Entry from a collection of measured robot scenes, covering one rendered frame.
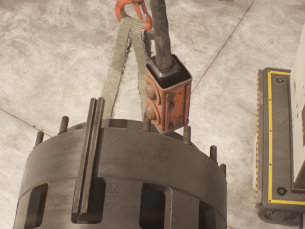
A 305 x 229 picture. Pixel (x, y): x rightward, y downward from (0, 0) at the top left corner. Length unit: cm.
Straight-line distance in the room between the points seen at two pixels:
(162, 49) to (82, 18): 235
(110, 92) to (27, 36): 183
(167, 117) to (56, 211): 40
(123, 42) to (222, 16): 198
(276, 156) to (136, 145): 104
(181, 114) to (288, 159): 133
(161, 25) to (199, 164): 55
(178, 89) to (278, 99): 153
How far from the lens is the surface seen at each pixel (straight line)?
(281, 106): 217
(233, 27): 292
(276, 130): 209
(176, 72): 67
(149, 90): 68
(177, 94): 68
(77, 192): 101
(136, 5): 97
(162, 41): 63
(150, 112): 72
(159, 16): 61
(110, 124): 116
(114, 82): 113
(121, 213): 99
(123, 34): 102
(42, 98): 261
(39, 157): 115
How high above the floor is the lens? 199
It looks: 53 degrees down
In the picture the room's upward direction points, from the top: straight up
